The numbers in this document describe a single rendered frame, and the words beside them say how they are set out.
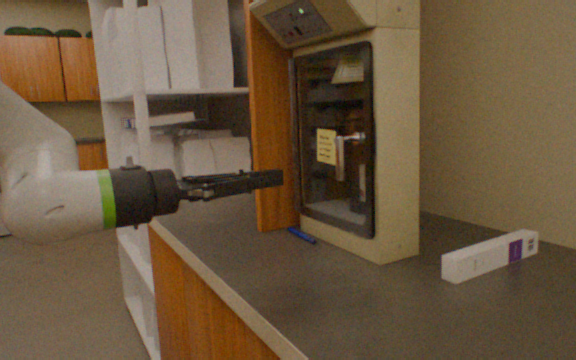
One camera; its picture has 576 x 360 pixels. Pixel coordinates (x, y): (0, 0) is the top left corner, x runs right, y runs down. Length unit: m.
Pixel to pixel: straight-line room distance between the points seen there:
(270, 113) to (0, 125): 0.64
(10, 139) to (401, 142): 0.68
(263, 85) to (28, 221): 0.68
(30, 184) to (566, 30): 1.05
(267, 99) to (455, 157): 0.55
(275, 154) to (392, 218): 0.39
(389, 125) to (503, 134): 0.41
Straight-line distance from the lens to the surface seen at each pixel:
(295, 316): 0.73
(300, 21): 0.98
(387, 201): 0.90
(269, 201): 1.17
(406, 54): 0.92
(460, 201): 1.32
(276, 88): 1.16
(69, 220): 0.68
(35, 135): 0.76
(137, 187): 0.69
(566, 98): 1.13
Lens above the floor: 1.27
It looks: 10 degrees down
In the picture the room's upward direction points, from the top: 3 degrees counter-clockwise
